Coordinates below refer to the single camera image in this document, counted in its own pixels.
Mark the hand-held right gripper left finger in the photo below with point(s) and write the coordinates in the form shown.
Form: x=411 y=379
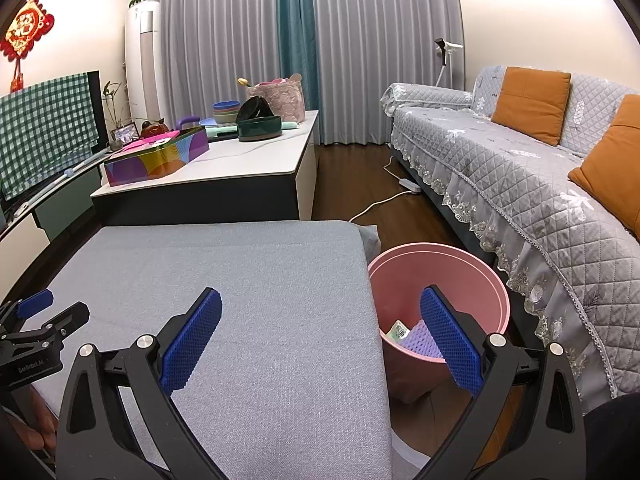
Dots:
x=192 y=340

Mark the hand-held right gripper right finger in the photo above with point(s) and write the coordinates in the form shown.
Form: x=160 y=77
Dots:
x=450 y=345

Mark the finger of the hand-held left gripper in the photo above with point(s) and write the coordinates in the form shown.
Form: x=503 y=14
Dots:
x=37 y=302
x=70 y=320

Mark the purple foam fruit net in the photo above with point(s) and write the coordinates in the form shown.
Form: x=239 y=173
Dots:
x=422 y=342

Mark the green snack packet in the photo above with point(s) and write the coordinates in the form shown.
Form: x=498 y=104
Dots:
x=400 y=331

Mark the pink plastic bin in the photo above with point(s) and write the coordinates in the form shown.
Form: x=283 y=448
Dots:
x=400 y=280

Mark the person's left hand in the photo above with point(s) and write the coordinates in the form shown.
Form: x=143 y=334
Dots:
x=35 y=432

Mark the grey padded table cover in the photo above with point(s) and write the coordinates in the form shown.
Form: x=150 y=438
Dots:
x=250 y=310

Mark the white green television cabinet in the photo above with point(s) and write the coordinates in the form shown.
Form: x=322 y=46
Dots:
x=65 y=200

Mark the white rod blue joint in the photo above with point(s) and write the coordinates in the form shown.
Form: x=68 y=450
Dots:
x=69 y=172

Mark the white power strip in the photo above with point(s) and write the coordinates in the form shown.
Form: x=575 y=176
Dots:
x=411 y=185

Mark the sofa with grey quilted cover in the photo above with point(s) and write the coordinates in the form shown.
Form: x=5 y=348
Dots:
x=500 y=185

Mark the multicoloured rectangular box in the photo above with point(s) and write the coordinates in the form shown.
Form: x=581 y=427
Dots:
x=150 y=165

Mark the white top coffee table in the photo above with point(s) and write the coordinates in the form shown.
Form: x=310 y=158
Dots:
x=240 y=170

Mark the green checked cloth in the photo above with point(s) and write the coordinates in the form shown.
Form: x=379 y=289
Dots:
x=45 y=125

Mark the person's dark clothing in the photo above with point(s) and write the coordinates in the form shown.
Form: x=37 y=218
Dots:
x=615 y=440

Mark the red brown teapot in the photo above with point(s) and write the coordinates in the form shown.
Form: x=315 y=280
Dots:
x=155 y=129

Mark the mint green cloth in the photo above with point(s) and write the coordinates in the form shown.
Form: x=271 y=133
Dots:
x=220 y=131

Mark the black television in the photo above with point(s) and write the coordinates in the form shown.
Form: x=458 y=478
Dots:
x=97 y=100

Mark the potted bamboo plant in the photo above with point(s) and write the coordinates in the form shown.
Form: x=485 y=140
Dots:
x=112 y=102

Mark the light blue plate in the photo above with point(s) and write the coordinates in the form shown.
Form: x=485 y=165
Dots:
x=207 y=121

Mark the dark green round container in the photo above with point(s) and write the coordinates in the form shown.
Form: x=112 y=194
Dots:
x=259 y=129

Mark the stacked coloured bowls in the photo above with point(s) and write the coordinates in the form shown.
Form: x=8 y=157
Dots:
x=226 y=112

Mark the black round lid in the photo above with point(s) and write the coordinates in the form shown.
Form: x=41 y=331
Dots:
x=250 y=109

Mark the orange cushion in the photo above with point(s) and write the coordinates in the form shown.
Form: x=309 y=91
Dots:
x=532 y=105
x=615 y=170

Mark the pink quilted bag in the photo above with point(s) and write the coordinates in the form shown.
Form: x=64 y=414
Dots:
x=285 y=100

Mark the white standing air conditioner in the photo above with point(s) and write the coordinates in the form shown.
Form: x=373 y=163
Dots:
x=142 y=60

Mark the white floor stand black head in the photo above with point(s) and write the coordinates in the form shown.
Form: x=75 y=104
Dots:
x=442 y=52

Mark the grey curtain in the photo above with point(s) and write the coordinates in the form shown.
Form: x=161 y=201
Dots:
x=215 y=35
x=385 y=50

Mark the teal curtain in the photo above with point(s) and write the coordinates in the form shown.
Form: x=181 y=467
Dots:
x=297 y=35

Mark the small photo frame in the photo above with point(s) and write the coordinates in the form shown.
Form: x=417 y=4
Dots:
x=125 y=132

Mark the red knot wall ornament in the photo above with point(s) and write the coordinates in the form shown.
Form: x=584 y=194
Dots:
x=25 y=27

